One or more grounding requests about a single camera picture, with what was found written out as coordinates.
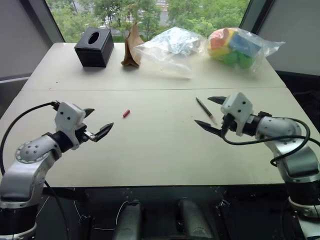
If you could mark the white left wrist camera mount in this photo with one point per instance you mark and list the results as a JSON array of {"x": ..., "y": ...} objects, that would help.
[{"x": 68, "y": 117}]

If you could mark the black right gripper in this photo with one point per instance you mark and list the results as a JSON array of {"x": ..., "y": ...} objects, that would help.
[{"x": 228, "y": 125}]

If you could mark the small red cap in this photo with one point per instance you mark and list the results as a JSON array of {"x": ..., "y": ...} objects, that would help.
[{"x": 126, "y": 113}]

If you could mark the plastic bag of colourful blocks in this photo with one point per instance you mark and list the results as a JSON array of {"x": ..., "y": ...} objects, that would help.
[{"x": 235, "y": 48}]

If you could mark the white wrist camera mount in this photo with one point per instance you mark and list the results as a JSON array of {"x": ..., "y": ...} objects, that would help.
[
  {"x": 68, "y": 117},
  {"x": 237, "y": 107}
]

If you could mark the brown paper bag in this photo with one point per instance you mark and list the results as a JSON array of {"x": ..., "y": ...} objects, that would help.
[{"x": 132, "y": 48}]

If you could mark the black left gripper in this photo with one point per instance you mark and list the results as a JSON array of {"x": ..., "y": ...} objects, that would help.
[{"x": 83, "y": 133}]

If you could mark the dark rounded robot leg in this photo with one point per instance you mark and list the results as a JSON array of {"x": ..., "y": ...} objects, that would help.
[
  {"x": 193, "y": 218},
  {"x": 127, "y": 221}
]

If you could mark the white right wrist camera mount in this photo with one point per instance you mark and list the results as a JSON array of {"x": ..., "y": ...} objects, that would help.
[{"x": 237, "y": 107}]

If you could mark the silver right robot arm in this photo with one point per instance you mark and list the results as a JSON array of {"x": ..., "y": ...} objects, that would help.
[{"x": 287, "y": 150}]

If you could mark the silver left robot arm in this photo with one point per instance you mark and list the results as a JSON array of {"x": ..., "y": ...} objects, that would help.
[{"x": 27, "y": 162}]

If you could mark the clear plastic bag with papers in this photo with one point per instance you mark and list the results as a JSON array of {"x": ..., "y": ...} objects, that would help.
[{"x": 170, "y": 52}]

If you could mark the black tissue box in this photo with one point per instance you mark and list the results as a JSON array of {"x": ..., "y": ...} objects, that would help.
[{"x": 95, "y": 47}]

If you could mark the black pen with red grip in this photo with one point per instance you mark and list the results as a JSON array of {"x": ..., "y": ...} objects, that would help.
[{"x": 206, "y": 111}]

